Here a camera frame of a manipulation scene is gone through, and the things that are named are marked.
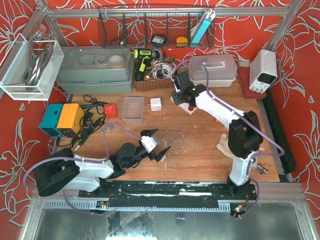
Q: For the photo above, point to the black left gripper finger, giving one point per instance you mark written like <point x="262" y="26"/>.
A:
<point x="161" y="154"/>
<point x="148" y="132"/>

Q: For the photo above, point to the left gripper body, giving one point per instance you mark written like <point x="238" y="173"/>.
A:
<point x="153" y="155"/>

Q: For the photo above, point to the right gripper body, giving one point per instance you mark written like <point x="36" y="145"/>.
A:
<point x="175" y="97"/>

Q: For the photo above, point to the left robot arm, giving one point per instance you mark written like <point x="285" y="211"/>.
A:
<point x="65" y="170"/>

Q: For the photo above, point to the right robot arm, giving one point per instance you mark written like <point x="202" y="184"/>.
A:
<point x="243" y="127"/>

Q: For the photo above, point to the translucent spring bin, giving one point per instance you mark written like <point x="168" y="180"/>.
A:
<point x="133" y="109"/>

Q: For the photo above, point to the white peg board fixture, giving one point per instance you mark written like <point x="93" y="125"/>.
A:
<point x="184" y="106"/>

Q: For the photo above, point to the woven wicker basket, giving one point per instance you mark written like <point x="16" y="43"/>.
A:
<point x="157" y="76"/>

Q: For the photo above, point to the white cube power socket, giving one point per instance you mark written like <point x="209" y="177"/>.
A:
<point x="155" y="104"/>

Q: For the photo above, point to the white plastic storage box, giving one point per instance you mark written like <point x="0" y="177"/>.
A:
<point x="222" y="70"/>

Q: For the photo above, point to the red cube block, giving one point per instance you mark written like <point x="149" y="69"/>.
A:
<point x="110" y="110"/>

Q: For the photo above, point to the yellow tape measure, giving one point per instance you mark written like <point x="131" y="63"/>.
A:
<point x="182" y="42"/>

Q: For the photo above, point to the beige work glove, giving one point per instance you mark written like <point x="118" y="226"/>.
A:
<point x="223" y="147"/>

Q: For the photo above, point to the white bench power supply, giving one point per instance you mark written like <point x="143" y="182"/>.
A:
<point x="262" y="71"/>

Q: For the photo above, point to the grey plastic tape container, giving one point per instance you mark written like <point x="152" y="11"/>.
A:
<point x="96" y="70"/>

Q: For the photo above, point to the yellow teal soldering station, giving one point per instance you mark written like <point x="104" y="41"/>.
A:
<point x="62" y="120"/>

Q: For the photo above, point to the clear acrylic hanging box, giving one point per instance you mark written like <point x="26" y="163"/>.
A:
<point x="30" y="68"/>

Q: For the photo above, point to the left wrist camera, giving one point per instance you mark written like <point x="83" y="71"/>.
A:
<point x="149" y="143"/>

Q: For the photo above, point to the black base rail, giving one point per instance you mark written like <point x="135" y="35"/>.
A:
<point x="216" y="190"/>

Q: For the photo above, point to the small metal bracket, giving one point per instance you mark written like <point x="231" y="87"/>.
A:
<point x="108" y="127"/>

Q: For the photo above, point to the green cordless drill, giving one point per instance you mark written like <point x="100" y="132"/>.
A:
<point x="144" y="57"/>

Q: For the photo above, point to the soldering iron with cable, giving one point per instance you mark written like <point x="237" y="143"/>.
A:
<point x="87" y="125"/>

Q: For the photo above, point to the black wire wall basket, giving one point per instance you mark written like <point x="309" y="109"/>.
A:
<point x="134" y="26"/>

